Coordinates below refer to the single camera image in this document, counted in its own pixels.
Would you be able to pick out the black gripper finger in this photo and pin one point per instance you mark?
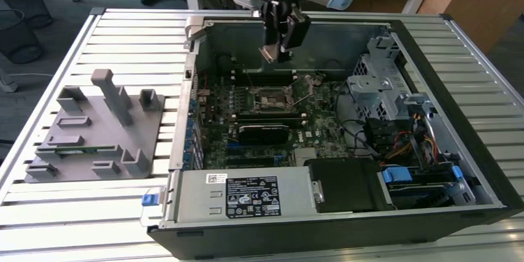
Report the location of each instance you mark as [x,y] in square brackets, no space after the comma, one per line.
[296,32]
[272,22]

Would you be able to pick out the silver CPU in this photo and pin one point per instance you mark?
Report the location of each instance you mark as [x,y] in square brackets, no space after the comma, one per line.
[268,54]

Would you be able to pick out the CPU socket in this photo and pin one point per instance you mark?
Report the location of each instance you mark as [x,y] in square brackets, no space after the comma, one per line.
[270,99]

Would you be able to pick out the silver drive cage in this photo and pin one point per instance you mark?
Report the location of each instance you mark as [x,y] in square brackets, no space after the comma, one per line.
[368,90]

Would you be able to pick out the green RAM stick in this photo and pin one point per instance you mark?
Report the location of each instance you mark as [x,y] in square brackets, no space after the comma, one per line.
[270,123]
[92,149]

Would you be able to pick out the green motherboard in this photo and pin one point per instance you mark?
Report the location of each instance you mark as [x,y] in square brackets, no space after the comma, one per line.
[327,127]

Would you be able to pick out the small graphics card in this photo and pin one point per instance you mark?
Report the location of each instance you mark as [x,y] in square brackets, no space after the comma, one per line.
[262,135]

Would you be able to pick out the silver heat sink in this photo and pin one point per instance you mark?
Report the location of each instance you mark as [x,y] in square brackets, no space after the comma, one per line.
[304,155]

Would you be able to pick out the grey parts rack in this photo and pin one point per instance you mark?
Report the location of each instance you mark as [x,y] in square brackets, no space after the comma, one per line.
[143,139]

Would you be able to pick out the blue disk carrier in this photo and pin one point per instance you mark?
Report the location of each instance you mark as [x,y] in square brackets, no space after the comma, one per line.
[398,177]

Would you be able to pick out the black mesh waste bin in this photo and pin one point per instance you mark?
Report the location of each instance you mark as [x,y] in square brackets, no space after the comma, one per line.
[20,44]
[39,7]

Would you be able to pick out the silver power supply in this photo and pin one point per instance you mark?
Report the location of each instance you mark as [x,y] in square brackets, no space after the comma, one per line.
[196,194]

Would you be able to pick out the blue plastic drive clip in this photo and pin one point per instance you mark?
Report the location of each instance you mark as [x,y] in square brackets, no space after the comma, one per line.
[456,172]

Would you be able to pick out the black hard disk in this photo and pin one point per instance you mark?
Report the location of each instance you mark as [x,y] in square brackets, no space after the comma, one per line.
[414,196]

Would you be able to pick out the blue case latch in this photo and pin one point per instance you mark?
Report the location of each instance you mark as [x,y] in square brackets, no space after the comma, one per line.
[150,200]

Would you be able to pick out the white table foot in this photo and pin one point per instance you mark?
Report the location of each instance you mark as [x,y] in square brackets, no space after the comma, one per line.
[8,84]

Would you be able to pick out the black PC case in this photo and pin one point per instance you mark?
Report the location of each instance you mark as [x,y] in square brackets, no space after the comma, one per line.
[287,240]

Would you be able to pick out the black plastic bracket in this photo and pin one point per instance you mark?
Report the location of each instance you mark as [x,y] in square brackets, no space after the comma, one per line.
[383,134]

